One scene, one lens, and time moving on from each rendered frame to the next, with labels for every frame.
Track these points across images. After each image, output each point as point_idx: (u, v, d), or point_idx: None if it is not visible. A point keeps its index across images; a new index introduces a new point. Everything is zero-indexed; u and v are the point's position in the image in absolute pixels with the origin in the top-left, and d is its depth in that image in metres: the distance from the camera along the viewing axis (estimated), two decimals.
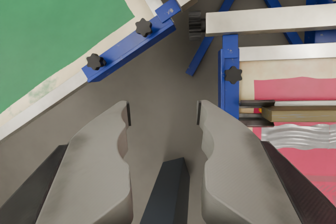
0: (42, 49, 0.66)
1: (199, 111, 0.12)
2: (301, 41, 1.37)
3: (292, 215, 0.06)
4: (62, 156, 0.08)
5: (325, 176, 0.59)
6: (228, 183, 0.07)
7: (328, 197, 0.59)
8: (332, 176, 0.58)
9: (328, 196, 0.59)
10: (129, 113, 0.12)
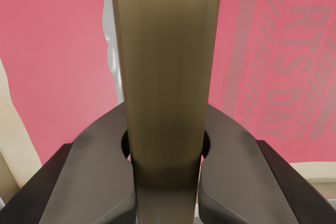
0: None
1: None
2: None
3: (288, 213, 0.06)
4: (66, 155, 0.08)
5: (234, 47, 0.25)
6: (224, 183, 0.07)
7: (288, 37, 0.25)
8: (235, 33, 0.24)
9: (285, 39, 0.25)
10: None
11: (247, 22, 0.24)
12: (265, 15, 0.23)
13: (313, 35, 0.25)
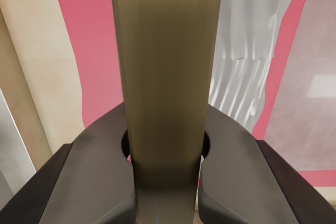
0: None
1: None
2: None
3: (288, 213, 0.06)
4: (67, 155, 0.08)
5: None
6: (224, 183, 0.07)
7: None
8: None
9: None
10: None
11: None
12: None
13: None
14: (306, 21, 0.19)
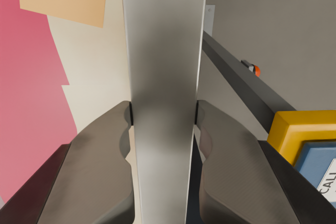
0: None
1: (196, 111, 0.12)
2: None
3: (290, 214, 0.06)
4: (64, 155, 0.08)
5: None
6: (226, 183, 0.07)
7: None
8: None
9: None
10: (131, 113, 0.12)
11: None
12: None
13: None
14: None
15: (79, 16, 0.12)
